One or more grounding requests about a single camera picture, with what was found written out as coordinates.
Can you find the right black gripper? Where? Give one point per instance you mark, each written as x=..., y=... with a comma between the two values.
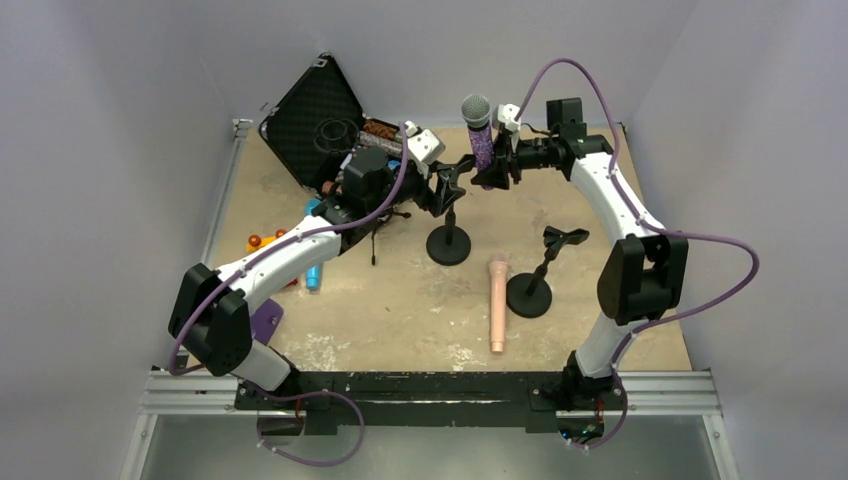
x=510, y=158

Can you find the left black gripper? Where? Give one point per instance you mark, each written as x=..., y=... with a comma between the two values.
x=431, y=189

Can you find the black round-base mic stand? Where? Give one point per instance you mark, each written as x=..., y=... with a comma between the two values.
x=448, y=245

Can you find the purple glitter microphone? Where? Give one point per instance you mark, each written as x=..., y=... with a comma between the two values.
x=476, y=112

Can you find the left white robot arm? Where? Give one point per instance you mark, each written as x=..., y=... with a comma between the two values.
x=212, y=314

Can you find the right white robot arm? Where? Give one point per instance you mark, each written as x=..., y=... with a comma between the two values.
x=643, y=275

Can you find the black tripod mic stand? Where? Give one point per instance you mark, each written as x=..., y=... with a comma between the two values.
x=374, y=238

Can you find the pink microphone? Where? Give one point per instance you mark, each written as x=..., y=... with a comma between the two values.
x=498, y=267

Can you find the black poker chip case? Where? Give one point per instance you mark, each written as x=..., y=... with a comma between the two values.
x=321, y=134

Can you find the blue microphone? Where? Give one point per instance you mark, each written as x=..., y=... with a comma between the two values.
x=313, y=276

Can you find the orange toy vehicle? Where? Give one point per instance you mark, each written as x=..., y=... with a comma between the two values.
x=256, y=242

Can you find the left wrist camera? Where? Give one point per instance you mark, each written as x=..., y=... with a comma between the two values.
x=423, y=146

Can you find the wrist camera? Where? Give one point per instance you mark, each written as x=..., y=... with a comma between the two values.
x=508, y=116
x=423, y=146

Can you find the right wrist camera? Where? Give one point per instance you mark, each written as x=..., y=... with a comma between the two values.
x=508, y=116

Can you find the left side aluminium rail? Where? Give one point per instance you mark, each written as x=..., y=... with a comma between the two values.
x=241, y=129

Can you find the aluminium frame rail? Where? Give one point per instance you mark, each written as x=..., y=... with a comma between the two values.
x=649, y=393

